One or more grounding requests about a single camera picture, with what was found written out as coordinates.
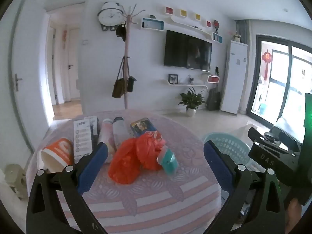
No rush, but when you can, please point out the white curved upper shelf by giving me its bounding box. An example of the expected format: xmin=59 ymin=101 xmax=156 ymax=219
xmin=166 ymin=16 xmax=213 ymax=40

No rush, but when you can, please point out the dark blue snack packet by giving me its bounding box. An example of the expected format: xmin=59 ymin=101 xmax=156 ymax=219
xmin=130 ymin=118 xmax=157 ymax=137

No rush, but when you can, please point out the framed butterfly picture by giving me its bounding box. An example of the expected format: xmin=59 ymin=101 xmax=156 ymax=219
xmin=168 ymin=74 xmax=179 ymax=85

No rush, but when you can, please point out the clear bottle dark cap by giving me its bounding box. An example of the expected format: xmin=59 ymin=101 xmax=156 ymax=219
xmin=113 ymin=116 xmax=132 ymax=150

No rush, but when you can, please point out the white standing air conditioner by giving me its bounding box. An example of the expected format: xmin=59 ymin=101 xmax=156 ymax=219
xmin=220 ymin=41 xmax=248 ymax=115

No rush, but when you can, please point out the brown hanging handbag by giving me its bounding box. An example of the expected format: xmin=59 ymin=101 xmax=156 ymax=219
xmin=112 ymin=57 xmax=129 ymax=98

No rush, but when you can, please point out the blue white box shelf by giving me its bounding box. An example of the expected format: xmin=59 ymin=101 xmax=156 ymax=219
xmin=141 ymin=18 xmax=164 ymax=31

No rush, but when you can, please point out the small vase on shelf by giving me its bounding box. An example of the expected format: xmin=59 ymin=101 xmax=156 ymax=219
xmin=188 ymin=74 xmax=195 ymax=85

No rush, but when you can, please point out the white lower wall shelf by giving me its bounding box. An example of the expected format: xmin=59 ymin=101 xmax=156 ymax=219
xmin=159 ymin=80 xmax=208 ymax=90

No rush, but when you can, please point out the pink patterned tablecloth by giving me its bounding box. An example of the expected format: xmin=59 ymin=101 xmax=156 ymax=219
xmin=26 ymin=109 xmax=221 ymax=234

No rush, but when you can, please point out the pink yogurt bottle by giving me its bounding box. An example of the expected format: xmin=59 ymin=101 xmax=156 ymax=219
xmin=98 ymin=118 xmax=116 ymax=155

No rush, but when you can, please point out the red white box shelf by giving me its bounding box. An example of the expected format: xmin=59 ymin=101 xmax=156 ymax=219
xmin=207 ymin=75 xmax=219 ymax=84

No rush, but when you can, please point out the black hanging bag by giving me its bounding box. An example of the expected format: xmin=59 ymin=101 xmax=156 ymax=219
xmin=127 ymin=75 xmax=136 ymax=92

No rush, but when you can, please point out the orange paper cup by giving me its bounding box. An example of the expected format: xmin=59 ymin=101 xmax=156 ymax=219
xmin=41 ymin=138 xmax=74 ymax=173

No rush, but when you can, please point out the teal item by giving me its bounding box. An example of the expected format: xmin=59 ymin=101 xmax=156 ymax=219
xmin=157 ymin=146 xmax=179 ymax=175

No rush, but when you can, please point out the beige plastic stool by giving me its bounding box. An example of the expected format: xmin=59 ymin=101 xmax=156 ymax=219
xmin=4 ymin=164 xmax=28 ymax=199

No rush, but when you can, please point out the black hat on stand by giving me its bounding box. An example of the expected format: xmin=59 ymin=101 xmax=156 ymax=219
xmin=116 ymin=22 xmax=126 ymax=42

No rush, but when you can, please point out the glass balcony sliding door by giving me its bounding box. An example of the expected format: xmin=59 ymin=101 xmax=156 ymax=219
xmin=247 ymin=35 xmax=311 ymax=128

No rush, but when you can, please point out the white hallway door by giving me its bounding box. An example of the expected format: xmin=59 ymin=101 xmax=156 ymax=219
xmin=68 ymin=28 xmax=80 ymax=99

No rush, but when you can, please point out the black guitar bag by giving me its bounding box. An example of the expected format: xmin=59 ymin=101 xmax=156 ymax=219
xmin=206 ymin=88 xmax=221 ymax=111

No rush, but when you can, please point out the panda wall clock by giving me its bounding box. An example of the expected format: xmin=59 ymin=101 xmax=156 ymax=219
xmin=97 ymin=2 xmax=124 ymax=31

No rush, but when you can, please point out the teal plastic laundry basket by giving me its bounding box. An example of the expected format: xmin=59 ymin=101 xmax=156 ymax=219
xmin=203 ymin=132 xmax=251 ymax=166

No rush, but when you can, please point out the potted green plant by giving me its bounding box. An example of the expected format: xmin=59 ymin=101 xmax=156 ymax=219
xmin=178 ymin=87 xmax=205 ymax=117

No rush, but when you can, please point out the pink coat stand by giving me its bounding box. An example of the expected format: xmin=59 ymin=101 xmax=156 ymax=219
xmin=122 ymin=4 xmax=145 ymax=110

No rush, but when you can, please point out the white door with handle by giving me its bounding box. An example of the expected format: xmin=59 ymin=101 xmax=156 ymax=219
xmin=12 ymin=0 xmax=53 ymax=152

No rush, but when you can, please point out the person's right hand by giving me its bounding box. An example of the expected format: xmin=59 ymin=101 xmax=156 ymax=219
xmin=285 ymin=198 xmax=302 ymax=233

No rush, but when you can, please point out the red chinese knot ornament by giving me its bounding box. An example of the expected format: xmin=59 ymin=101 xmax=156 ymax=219
xmin=262 ymin=50 xmax=272 ymax=81

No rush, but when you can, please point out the small blue box shelf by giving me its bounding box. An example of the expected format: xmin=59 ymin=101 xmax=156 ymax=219
xmin=212 ymin=33 xmax=223 ymax=44

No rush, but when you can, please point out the wall mounted black television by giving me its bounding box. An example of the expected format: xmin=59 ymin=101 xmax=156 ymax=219
xmin=164 ymin=30 xmax=212 ymax=71

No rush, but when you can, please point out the white blue milk carton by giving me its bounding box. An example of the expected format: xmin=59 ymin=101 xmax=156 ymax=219
xmin=74 ymin=116 xmax=98 ymax=164

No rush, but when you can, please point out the red plastic bag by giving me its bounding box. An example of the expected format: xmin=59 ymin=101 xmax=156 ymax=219
xmin=108 ymin=132 xmax=166 ymax=184

